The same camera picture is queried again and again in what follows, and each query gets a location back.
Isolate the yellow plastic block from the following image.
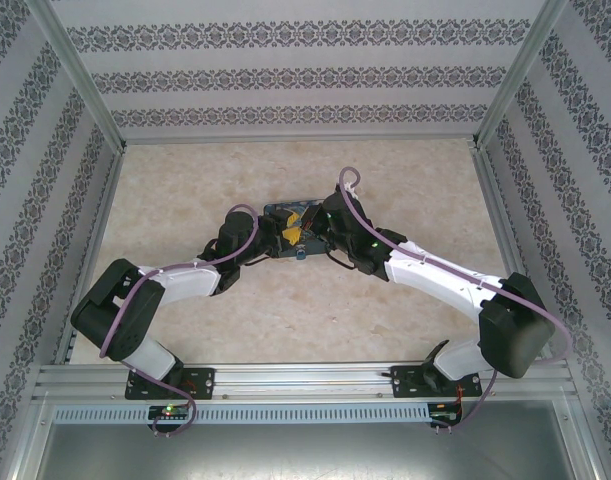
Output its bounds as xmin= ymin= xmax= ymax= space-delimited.
xmin=281 ymin=211 xmax=312 ymax=246

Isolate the blue painting print box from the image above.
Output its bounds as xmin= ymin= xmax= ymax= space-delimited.
xmin=262 ymin=198 xmax=332 ymax=259

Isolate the grey sheet metal panel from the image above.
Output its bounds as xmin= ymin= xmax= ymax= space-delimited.
xmin=32 ymin=420 xmax=599 ymax=480

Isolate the horizontal aluminium base rail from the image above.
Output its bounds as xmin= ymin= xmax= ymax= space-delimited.
xmin=31 ymin=363 xmax=577 ymax=402

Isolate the aluminium table side rail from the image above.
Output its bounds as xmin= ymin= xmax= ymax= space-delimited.
xmin=52 ymin=144 xmax=129 ymax=367
xmin=470 ymin=144 xmax=539 ymax=281

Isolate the slotted grey cable duct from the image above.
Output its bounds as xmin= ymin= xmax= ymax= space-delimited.
xmin=51 ymin=401 xmax=432 ymax=422

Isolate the aluminium frame post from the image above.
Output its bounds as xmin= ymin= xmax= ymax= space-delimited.
xmin=33 ymin=0 xmax=127 ymax=149
xmin=472 ymin=0 xmax=570 ymax=149

